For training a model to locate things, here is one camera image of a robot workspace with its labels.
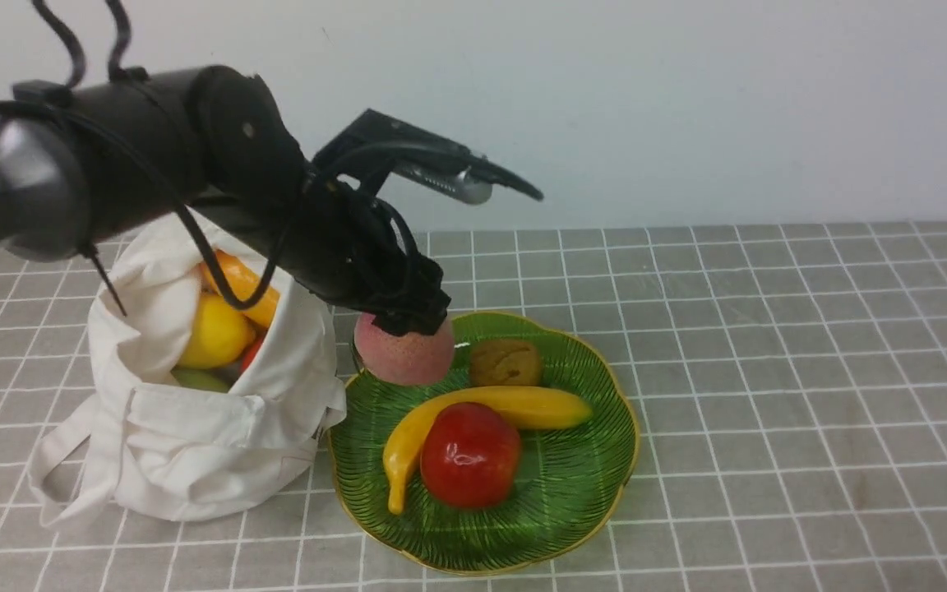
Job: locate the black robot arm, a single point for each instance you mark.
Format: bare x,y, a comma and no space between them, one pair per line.
78,167

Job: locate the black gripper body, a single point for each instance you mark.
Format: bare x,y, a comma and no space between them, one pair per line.
348,249

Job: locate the white cloth bag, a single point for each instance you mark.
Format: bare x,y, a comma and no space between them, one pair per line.
172,452

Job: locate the yellow lemon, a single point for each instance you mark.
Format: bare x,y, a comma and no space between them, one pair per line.
219,335

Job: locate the green fruit in bag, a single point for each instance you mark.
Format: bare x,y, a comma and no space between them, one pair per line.
201,380

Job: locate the grey checkered tablecloth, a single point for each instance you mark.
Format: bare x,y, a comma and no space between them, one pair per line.
791,383

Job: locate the green glass fruit plate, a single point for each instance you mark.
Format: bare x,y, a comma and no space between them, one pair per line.
568,484

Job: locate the orange fruit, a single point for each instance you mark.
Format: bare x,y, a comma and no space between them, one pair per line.
243,282

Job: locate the pink peach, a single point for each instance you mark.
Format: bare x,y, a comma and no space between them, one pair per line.
409,360

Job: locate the red fruit in bag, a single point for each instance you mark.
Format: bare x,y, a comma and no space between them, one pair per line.
251,352

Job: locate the red apple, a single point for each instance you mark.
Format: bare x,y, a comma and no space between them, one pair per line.
470,457

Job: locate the yellow banana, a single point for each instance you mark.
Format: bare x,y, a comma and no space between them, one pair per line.
529,407

